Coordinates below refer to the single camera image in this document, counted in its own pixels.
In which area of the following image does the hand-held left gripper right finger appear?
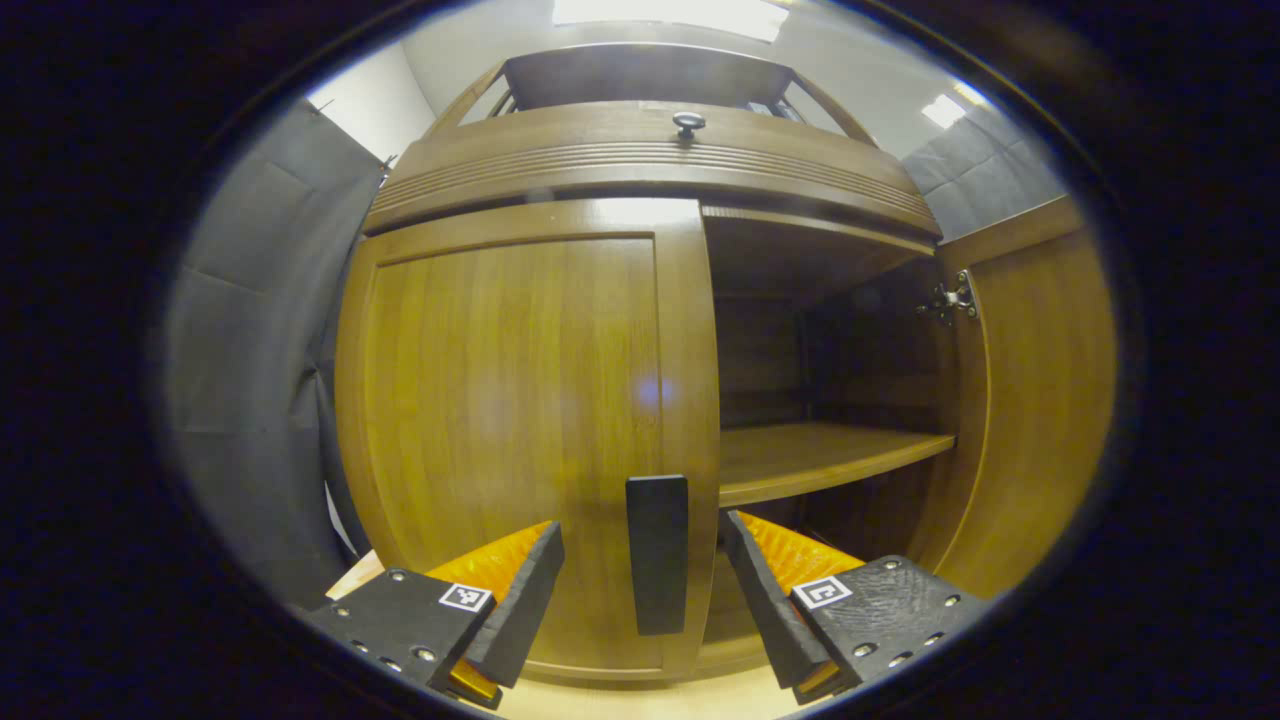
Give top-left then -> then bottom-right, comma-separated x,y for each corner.
725,510 -> 986,706

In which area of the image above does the metal door hinge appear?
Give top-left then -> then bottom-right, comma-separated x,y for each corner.
915,270 -> 979,326

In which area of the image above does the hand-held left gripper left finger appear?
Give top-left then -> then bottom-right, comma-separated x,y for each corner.
305,520 -> 566,711

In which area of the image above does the wooden cabinet drawer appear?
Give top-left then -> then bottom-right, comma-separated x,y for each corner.
362,100 -> 943,241

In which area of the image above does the black backdrop cloth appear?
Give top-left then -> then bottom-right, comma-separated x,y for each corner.
165,100 -> 1066,611

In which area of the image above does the large ceiling light panel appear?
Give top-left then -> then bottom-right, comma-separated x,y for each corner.
552,0 -> 791,43

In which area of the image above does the wooden cabinet shelf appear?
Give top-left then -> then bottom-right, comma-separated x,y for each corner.
718,420 -> 956,508

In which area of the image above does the wooden double-door shoe cabinet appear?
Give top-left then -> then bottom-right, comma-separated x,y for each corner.
335,42 -> 961,691

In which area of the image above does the wooden shoe cabinet door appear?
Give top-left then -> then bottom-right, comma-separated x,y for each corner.
905,195 -> 1118,601
335,198 -> 721,683

